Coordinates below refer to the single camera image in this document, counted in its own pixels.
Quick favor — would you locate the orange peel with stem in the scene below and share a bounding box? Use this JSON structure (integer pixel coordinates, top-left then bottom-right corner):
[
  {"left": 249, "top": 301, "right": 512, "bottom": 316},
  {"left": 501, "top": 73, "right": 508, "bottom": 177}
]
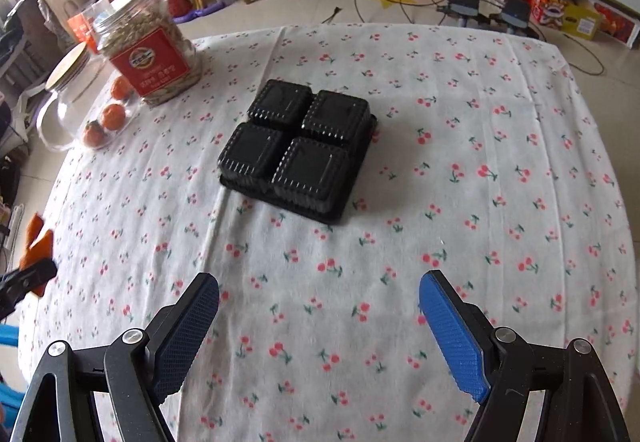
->
[{"left": 18, "top": 214, "right": 58, "bottom": 298}]

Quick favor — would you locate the black plastic tray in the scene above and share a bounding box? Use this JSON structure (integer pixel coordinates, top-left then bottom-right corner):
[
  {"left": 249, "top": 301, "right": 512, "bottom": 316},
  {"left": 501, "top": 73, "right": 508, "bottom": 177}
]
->
[{"left": 217, "top": 80, "right": 378, "bottom": 225}]

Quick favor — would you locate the blue plastic stool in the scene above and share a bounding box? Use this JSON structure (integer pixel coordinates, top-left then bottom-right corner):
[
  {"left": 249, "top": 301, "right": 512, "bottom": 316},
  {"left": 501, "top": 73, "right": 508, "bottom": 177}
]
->
[{"left": 1, "top": 322, "right": 28, "bottom": 426}]

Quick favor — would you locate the cherry print tablecloth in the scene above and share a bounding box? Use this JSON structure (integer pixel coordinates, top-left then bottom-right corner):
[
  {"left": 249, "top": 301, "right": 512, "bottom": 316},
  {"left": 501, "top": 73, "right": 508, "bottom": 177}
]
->
[{"left": 17, "top": 24, "right": 639, "bottom": 441}]

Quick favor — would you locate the glass pitcher with oranges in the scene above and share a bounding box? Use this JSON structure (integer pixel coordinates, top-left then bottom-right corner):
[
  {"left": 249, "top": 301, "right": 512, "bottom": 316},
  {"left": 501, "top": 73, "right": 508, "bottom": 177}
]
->
[{"left": 36, "top": 43, "right": 141, "bottom": 153}]

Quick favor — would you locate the red label nut jar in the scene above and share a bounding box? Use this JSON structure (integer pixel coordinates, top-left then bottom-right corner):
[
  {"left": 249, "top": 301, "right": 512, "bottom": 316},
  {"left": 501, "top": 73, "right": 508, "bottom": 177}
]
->
[{"left": 92, "top": 0, "right": 202, "bottom": 106}]

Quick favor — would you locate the spare gripper on floor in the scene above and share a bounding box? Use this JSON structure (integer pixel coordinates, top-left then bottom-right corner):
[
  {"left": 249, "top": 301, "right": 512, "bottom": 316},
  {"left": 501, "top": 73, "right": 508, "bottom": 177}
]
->
[{"left": 436, "top": 0, "right": 539, "bottom": 39}]

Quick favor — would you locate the yellow cardboard box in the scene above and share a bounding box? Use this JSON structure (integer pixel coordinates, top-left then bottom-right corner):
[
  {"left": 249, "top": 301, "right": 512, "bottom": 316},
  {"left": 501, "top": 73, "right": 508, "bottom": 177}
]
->
[{"left": 529, "top": 0, "right": 604, "bottom": 42}]

